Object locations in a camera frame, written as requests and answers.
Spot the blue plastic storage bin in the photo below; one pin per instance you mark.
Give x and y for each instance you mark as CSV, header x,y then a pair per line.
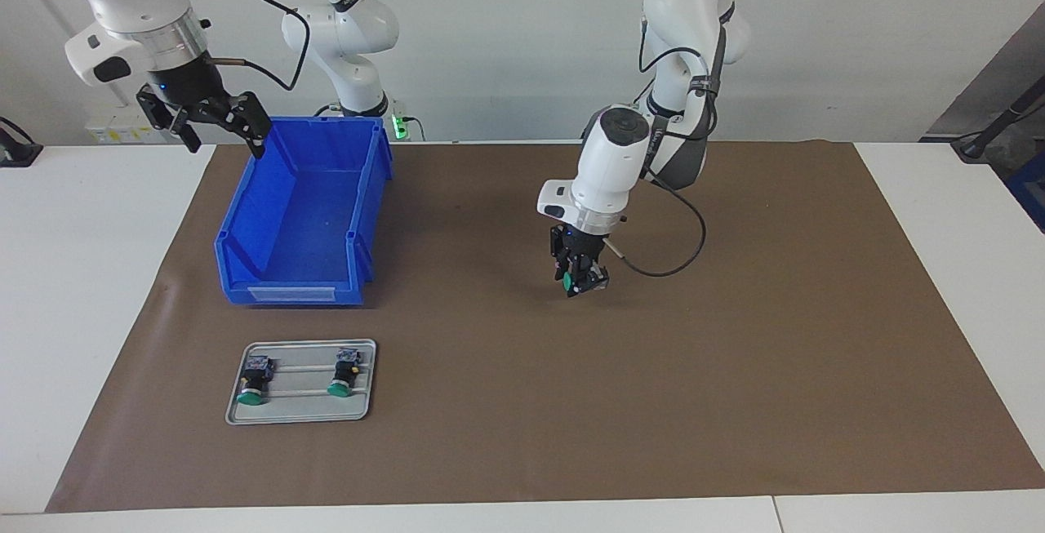
x,y
310,223

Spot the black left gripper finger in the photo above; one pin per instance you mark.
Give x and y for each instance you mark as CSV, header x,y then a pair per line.
x,y
598,278
563,265

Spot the white wall socket strip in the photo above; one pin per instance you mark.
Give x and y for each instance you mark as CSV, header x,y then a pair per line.
x,y
114,135

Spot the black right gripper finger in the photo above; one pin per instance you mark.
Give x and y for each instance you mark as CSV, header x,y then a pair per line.
x,y
159,113
253,117

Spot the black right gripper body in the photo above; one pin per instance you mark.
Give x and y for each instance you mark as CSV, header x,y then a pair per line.
x,y
188,84

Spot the grey metal tray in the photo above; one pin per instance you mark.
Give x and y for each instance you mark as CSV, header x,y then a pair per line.
x,y
302,409

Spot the black tripod leg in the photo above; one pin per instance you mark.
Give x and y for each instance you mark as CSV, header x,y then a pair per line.
x,y
976,145

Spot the black clamp stand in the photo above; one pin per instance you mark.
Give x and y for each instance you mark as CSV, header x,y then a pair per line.
x,y
16,153

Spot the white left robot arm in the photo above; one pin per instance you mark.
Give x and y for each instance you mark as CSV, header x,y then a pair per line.
x,y
612,157

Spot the blue crate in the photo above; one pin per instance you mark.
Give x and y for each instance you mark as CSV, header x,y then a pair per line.
x,y
1033,190

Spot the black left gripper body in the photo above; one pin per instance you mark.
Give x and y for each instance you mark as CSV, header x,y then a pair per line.
x,y
580,246

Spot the brown table mat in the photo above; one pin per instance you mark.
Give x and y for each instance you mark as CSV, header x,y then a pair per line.
x,y
571,394

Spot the green push button switch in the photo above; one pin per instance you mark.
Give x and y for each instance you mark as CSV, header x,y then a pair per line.
x,y
255,382
566,279
343,374

